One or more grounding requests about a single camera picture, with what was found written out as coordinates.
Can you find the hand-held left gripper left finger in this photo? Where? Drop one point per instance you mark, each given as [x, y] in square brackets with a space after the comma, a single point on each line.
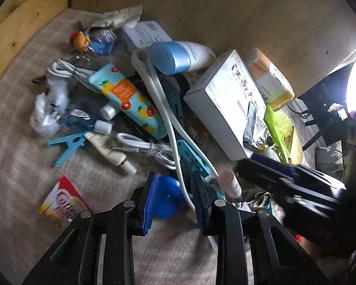
[149, 204]

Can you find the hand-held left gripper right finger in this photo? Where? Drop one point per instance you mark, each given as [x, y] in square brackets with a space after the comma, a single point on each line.
[200, 206]

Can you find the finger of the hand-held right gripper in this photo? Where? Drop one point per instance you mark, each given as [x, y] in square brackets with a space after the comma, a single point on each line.
[273, 161]
[261, 175]

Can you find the small pink bottle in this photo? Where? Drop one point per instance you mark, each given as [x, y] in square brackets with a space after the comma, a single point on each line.
[231, 182]

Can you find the red white toothpaste box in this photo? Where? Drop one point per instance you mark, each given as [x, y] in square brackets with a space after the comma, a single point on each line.
[62, 202]

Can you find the crumpled snack wrapper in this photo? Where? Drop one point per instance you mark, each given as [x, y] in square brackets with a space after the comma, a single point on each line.
[264, 202]

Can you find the yellow flat box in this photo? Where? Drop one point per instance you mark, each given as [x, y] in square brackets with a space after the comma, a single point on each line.
[297, 145]

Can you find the green plastic brush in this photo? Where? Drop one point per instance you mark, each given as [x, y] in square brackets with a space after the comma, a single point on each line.
[271, 121]

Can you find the grey fabric stool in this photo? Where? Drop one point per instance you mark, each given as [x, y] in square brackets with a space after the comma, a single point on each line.
[329, 163]

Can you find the silver foil packet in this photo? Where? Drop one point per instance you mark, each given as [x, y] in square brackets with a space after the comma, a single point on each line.
[256, 124]

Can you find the small cream white tube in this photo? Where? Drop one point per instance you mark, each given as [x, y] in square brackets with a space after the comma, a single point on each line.
[109, 151]

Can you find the large white cardboard box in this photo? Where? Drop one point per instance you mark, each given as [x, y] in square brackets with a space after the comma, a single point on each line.
[222, 101]

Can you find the orange white tissue pack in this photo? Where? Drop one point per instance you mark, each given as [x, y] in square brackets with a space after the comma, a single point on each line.
[270, 77]

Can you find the blue clothes peg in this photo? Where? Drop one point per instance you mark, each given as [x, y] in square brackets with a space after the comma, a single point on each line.
[68, 145]
[176, 104]

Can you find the small bottle with white cap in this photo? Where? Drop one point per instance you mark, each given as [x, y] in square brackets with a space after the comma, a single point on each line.
[109, 111]

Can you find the fruit print cream tube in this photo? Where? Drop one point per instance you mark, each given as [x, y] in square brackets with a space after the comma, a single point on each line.
[127, 98]

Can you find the grey checked cloth mat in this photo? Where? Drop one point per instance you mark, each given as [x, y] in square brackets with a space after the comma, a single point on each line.
[32, 160]

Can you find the dark grey pouch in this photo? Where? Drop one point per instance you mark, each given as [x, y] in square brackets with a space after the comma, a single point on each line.
[86, 95]

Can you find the clear plastic bag bundle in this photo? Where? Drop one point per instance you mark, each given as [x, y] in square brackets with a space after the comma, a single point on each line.
[49, 112]

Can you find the brown cardboard board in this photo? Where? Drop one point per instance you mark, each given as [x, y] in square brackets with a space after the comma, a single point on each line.
[225, 12]

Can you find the small blue packet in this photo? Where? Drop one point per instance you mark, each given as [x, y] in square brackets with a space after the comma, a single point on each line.
[103, 44]

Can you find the flat white printed box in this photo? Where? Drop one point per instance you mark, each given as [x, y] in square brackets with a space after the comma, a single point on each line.
[145, 34]

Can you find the orange toy figure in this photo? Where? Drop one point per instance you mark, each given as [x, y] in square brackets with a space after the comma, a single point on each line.
[80, 40]

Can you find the crumpled grey paper wrapper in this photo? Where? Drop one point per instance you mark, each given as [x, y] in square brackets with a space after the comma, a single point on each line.
[115, 17]

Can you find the black table frame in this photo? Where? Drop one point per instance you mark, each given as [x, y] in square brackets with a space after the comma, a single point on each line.
[320, 89]

